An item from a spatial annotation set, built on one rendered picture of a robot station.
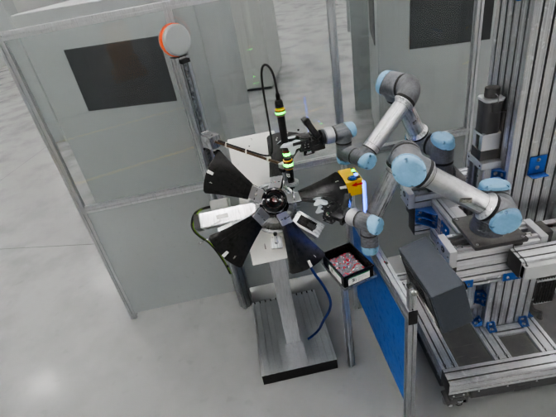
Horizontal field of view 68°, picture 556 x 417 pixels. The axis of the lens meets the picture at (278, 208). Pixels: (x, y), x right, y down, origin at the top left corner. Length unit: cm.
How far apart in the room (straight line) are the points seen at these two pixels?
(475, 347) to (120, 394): 213
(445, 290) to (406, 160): 48
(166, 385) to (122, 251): 93
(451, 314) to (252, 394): 154
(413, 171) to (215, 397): 182
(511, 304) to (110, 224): 245
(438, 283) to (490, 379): 115
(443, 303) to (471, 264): 62
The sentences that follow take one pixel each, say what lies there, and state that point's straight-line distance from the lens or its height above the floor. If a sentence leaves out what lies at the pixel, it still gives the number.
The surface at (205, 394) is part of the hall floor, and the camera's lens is 279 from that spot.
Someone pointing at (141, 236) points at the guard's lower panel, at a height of 71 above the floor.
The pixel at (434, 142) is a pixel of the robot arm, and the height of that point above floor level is 125.
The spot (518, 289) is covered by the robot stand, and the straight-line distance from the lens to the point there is 258.
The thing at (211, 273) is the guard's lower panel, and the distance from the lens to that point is 312.
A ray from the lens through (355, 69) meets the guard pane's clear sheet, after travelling 261.
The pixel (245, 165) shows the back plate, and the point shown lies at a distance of 225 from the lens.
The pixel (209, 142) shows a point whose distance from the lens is 232.
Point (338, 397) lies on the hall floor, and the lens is 262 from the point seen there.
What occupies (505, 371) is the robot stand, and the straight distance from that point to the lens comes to 255.
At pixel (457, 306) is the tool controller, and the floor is 116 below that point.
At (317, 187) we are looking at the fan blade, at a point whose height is 119.
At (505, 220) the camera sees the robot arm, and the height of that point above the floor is 122.
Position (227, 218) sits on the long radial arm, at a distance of 209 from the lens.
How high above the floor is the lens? 221
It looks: 32 degrees down
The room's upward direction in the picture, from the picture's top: 10 degrees counter-clockwise
